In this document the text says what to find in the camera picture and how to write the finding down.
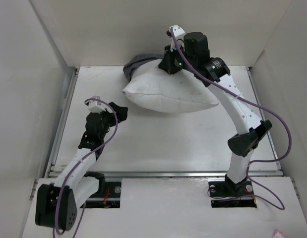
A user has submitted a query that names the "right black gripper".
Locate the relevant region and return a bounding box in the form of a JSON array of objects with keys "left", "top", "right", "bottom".
[{"left": 158, "top": 41, "right": 197, "bottom": 74}]

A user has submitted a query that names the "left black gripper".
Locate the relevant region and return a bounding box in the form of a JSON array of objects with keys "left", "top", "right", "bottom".
[{"left": 95, "top": 103, "right": 127, "bottom": 139}]

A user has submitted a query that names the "white pillow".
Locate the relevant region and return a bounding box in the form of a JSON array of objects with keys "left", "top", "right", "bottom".
[{"left": 123, "top": 59, "right": 219, "bottom": 114}]

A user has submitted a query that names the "dark grey checked pillowcase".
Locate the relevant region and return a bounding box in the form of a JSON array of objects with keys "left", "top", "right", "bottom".
[{"left": 123, "top": 54, "right": 164, "bottom": 82}]

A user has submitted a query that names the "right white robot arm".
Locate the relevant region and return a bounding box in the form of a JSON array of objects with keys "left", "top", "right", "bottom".
[{"left": 159, "top": 25, "right": 272, "bottom": 195}]

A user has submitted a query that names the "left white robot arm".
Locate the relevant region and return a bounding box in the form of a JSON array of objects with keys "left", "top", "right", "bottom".
[{"left": 35, "top": 98, "right": 128, "bottom": 235}]

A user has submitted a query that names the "pink object at corner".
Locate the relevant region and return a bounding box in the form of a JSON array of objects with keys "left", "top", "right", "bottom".
[{"left": 272, "top": 229, "right": 288, "bottom": 238}]

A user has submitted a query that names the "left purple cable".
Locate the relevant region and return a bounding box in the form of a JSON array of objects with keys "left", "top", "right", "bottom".
[{"left": 52, "top": 98, "right": 119, "bottom": 238}]

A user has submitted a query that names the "purple cable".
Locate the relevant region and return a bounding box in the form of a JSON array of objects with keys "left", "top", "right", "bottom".
[
  {"left": 52, "top": 98, "right": 119, "bottom": 238},
  {"left": 168, "top": 31, "right": 292, "bottom": 211}
]

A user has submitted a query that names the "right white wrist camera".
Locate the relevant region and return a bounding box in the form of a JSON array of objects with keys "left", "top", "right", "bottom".
[{"left": 167, "top": 25, "right": 185, "bottom": 52}]

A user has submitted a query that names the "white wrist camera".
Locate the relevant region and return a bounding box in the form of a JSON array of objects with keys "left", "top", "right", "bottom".
[
  {"left": 167, "top": 25, "right": 185, "bottom": 52},
  {"left": 85, "top": 96, "right": 106, "bottom": 113}
]

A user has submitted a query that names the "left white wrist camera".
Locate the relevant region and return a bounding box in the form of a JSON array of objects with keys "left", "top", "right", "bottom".
[{"left": 85, "top": 96, "right": 106, "bottom": 113}]

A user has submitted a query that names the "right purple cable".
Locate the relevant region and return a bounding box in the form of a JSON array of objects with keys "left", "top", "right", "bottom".
[{"left": 168, "top": 31, "right": 292, "bottom": 211}]

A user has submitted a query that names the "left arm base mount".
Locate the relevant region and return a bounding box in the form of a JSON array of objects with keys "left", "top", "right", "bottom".
[{"left": 85, "top": 181, "right": 122, "bottom": 209}]

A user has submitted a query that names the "aluminium rail at table front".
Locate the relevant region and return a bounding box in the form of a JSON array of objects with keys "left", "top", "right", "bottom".
[{"left": 48, "top": 170, "right": 283, "bottom": 179}]

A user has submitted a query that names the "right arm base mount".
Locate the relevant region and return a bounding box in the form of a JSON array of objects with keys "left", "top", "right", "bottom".
[{"left": 207, "top": 180, "right": 257, "bottom": 208}]

